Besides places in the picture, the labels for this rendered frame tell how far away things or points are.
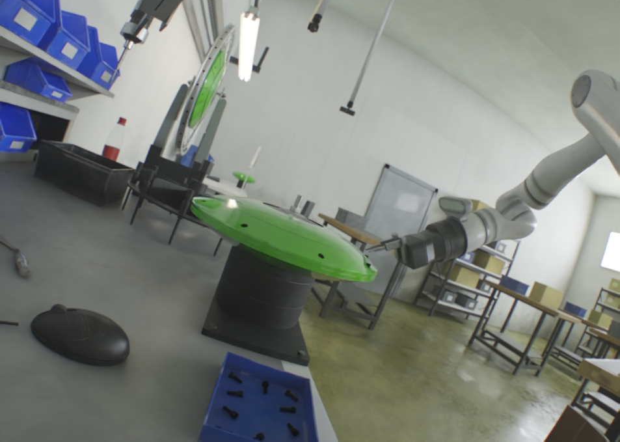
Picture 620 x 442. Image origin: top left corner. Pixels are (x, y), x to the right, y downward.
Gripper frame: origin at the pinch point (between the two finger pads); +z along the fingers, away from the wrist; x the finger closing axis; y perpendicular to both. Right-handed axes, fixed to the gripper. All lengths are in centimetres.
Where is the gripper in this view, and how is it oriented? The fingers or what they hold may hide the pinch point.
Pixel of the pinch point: (367, 250)
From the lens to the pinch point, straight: 57.5
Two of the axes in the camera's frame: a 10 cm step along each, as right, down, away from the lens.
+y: 2.2, 9.6, 1.5
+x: -1.8, -1.1, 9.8
